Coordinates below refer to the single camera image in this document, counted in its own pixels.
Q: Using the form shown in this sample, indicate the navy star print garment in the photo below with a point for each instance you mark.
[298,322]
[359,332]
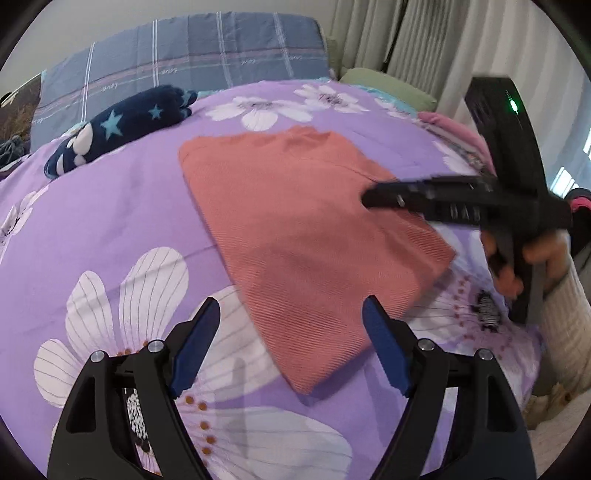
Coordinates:
[129,120]

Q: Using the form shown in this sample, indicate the pink folded cloth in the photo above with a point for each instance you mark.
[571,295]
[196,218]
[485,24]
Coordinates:
[457,127]

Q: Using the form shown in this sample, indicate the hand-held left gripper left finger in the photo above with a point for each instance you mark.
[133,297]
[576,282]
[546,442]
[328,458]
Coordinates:
[198,341]

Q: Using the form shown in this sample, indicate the pale curtain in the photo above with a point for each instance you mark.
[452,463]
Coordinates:
[438,41]

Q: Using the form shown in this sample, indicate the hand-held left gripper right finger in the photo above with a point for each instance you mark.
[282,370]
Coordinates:
[385,346]

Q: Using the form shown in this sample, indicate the blue plaid pillow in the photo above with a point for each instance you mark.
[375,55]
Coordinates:
[207,50]

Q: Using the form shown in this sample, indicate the green pillow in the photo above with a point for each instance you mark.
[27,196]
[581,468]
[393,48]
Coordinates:
[392,87]

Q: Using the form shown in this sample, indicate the person's right forearm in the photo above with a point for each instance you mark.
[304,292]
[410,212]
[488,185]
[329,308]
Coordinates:
[568,332]

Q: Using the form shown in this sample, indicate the purple floral bedsheet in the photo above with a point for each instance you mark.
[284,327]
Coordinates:
[115,207]

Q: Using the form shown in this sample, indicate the dark blue knitted cloth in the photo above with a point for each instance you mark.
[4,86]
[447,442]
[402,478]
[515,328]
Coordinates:
[11,152]

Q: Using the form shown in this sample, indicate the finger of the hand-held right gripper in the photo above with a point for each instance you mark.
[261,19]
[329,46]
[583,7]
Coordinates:
[415,196]

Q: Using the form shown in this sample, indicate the cream patterned cloth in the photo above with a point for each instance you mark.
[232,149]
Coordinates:
[563,424]

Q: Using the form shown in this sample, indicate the salmon pink ribbed garment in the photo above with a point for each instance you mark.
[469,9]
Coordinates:
[295,230]

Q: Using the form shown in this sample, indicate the brown patterned blanket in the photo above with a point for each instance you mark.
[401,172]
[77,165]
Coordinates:
[23,110]

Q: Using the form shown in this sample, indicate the person's right hand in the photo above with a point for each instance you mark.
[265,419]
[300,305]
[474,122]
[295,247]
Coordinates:
[551,254]

